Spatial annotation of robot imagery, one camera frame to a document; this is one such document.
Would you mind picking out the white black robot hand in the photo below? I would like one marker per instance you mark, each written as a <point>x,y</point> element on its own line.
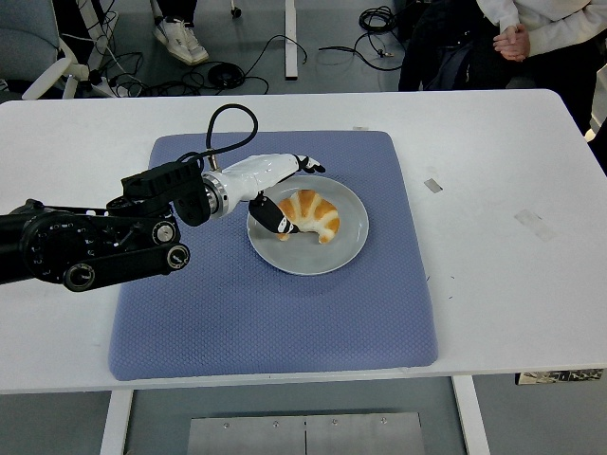
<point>258,170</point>

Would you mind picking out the orange white croissant bread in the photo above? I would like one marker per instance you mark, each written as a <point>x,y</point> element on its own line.
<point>313,211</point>

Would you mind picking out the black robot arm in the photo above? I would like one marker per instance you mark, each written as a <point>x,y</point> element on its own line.
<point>47,242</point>

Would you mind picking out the round grey plate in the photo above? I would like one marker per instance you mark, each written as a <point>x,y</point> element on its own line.
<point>308,258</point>

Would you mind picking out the white background table foot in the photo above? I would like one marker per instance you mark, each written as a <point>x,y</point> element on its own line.
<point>290,42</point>

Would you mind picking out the person's legs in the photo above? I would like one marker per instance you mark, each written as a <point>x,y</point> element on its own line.
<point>180,40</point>

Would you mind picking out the blue quilted mat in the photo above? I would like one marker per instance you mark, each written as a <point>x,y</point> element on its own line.
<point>199,322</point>

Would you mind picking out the small grey tape piece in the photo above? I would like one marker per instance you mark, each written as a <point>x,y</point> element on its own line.
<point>433,186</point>

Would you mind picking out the large pale tape piece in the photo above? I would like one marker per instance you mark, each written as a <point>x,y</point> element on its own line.
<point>533,223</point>

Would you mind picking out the white table leg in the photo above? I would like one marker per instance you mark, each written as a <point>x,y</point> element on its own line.
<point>116,422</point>
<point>472,417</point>

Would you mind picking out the person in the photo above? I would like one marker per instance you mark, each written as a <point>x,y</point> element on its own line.
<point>545,28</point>

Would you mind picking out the black white patterned board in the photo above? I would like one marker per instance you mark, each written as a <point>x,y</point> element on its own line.
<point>559,376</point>

